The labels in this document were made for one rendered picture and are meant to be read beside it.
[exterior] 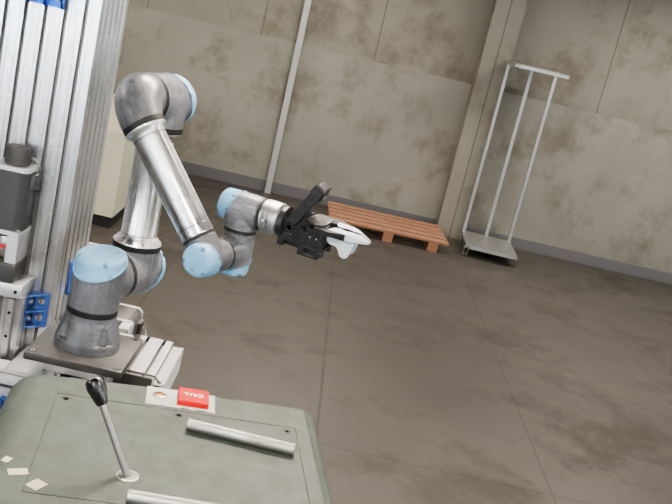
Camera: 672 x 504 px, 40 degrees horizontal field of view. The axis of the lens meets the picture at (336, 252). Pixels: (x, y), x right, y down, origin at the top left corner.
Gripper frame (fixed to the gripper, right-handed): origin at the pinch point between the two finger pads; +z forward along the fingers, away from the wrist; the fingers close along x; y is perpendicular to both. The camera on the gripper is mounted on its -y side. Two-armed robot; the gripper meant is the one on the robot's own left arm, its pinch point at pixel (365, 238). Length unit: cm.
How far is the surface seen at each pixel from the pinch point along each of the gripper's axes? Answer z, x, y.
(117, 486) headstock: -7, 76, 22
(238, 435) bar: 0, 50, 24
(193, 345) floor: -171, -244, 193
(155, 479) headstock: -3, 70, 23
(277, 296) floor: -180, -374, 211
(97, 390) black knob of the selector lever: -14, 73, 9
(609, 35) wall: -59, -829, 32
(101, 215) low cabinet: -348, -392, 205
